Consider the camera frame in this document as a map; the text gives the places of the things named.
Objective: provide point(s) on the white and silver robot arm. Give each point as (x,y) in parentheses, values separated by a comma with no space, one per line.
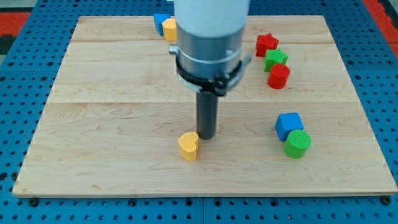
(208,53)

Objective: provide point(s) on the green star block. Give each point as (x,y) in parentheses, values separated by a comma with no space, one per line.
(272,57)

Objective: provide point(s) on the yellow heart block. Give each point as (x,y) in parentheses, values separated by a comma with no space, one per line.
(189,145)

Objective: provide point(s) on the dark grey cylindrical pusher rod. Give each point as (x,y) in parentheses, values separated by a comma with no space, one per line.
(206,114)

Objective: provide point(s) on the blue cube block front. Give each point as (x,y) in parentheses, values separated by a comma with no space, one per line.
(286,123)

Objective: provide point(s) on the red star block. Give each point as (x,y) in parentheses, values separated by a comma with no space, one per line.
(264,43)

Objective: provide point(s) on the red cylinder block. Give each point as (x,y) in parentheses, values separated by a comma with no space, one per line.
(278,76)

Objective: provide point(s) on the blue block at back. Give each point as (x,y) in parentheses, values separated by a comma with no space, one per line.
(158,20)

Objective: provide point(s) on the yellow block at back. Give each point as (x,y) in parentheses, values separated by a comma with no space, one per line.
(169,27)

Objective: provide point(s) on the light wooden board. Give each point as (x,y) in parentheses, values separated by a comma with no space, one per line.
(111,123)

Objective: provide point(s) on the green cylinder block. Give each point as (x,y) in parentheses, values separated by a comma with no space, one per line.
(297,143)

